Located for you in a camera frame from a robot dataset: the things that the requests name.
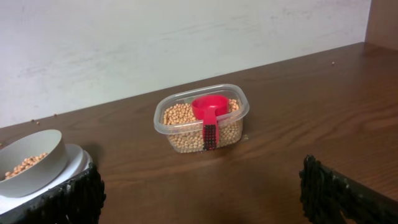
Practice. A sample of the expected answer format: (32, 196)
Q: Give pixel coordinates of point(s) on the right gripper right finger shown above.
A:
(328, 196)

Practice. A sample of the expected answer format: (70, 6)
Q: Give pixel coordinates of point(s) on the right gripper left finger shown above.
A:
(78, 200)

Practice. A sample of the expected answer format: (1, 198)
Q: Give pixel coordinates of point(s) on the red measuring scoop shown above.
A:
(208, 108)

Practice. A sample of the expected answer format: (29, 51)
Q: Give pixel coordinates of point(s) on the white digital kitchen scale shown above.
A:
(78, 161)

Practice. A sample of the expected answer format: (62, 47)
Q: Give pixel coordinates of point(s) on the grey bowl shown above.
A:
(39, 175)

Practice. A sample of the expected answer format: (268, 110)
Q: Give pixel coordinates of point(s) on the clear plastic soybean container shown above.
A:
(175, 119)

